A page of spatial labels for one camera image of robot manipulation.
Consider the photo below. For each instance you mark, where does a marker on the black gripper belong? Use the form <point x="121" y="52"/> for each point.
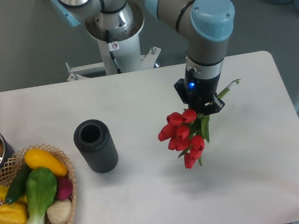
<point x="202" y="93"/>

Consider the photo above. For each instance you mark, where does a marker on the purple red radish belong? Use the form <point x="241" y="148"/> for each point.
<point x="64" y="188"/>

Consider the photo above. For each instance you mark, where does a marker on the dark grey ribbed vase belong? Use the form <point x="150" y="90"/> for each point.
<point x="93" y="140"/>

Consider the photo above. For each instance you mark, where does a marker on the green bok choy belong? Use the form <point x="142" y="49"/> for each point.
<point x="41" y="188"/>

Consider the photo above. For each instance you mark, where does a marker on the white garlic bulb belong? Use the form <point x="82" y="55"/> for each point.
<point x="59" y="212"/>

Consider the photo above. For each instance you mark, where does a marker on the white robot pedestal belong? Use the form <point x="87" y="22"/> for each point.
<point x="117" y="37"/>

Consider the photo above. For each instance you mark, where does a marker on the yellow squash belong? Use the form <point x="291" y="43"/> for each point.
<point x="36" y="158"/>

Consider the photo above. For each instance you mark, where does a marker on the yellow bell pepper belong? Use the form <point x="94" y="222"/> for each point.
<point x="13" y="214"/>

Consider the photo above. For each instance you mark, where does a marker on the small yellow gourd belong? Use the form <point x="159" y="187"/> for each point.
<point x="3" y="192"/>

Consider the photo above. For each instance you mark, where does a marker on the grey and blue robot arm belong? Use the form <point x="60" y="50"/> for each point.
<point x="205" y="24"/>

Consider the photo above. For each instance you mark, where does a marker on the red tulip bouquet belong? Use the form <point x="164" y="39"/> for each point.
<point x="187" y="133"/>

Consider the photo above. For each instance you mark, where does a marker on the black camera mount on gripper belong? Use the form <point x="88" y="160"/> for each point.
<point x="181" y="90"/>

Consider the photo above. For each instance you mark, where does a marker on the dark green cucumber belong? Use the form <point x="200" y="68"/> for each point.
<point x="17" y="187"/>

